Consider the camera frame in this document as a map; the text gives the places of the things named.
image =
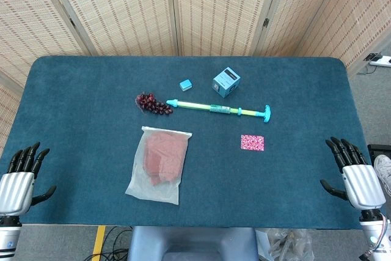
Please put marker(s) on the black box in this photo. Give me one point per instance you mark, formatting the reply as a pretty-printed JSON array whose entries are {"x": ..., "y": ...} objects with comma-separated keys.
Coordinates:
[{"x": 378, "y": 149}]

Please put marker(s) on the light blue cardboard cube box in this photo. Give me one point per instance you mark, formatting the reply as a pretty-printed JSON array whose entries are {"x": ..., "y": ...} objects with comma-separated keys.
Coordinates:
[{"x": 224, "y": 83}]

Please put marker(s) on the white power strip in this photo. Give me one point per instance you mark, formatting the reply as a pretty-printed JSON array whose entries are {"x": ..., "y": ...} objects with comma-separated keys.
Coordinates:
[{"x": 382, "y": 60}]

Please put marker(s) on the dark red grape bunch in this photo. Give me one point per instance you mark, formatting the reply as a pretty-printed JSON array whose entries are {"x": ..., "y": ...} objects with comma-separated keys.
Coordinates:
[{"x": 149, "y": 103}]

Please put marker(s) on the green cyan toy water pump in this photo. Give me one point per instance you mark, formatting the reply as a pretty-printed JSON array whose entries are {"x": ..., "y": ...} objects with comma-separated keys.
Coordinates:
[{"x": 198, "y": 106}]

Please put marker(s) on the white sneaker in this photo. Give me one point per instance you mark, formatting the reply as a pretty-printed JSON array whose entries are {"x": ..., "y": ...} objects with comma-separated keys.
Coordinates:
[{"x": 383, "y": 169}]

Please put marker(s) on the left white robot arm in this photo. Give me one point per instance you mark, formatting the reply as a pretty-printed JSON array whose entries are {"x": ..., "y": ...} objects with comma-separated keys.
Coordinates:
[{"x": 7, "y": 236}]

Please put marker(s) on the black plug adapter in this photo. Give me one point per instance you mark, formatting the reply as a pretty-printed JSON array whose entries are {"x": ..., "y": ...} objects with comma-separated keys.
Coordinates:
[{"x": 371, "y": 57}]

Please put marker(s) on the red folded cloth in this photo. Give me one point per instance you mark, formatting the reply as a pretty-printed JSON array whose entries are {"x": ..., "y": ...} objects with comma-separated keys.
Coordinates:
[{"x": 165, "y": 157}]

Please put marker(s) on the small blue white box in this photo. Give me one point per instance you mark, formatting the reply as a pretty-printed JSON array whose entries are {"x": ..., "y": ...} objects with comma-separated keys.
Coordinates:
[{"x": 185, "y": 84}]

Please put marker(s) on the frosted plastic zip bag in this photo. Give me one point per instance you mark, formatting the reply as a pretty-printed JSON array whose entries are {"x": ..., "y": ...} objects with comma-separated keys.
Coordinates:
[{"x": 137, "y": 184}]

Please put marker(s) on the clear crumpled plastic bag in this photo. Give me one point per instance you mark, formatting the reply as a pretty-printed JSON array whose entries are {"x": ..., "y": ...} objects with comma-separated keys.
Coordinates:
[{"x": 287, "y": 245}]

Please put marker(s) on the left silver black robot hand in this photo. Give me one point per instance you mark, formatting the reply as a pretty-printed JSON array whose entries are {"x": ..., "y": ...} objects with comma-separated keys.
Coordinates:
[{"x": 15, "y": 187}]

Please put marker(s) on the blue felt table cloth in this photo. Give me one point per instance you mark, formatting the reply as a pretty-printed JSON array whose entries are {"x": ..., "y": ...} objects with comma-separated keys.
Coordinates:
[{"x": 76, "y": 120}]

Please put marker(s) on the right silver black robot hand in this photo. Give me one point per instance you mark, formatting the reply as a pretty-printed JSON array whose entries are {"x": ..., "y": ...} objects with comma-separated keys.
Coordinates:
[{"x": 363, "y": 184}]

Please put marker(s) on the pink patterned card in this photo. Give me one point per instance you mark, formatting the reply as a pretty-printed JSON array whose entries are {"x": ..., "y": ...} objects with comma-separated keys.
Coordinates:
[{"x": 252, "y": 142}]

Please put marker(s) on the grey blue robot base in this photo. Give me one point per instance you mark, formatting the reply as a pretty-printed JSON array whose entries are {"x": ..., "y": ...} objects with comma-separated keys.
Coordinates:
[{"x": 189, "y": 242}]

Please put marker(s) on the black screen hinge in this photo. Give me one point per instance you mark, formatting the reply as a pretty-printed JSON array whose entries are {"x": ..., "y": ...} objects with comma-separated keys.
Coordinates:
[
  {"x": 265, "y": 22},
  {"x": 72, "y": 22}
]

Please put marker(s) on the woven bamboo screen panel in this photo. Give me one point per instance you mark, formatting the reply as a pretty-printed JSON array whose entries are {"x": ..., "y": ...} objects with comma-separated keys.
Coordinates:
[
  {"x": 7, "y": 114},
  {"x": 296, "y": 19},
  {"x": 122, "y": 10},
  {"x": 30, "y": 19},
  {"x": 220, "y": 10},
  {"x": 360, "y": 19}
]

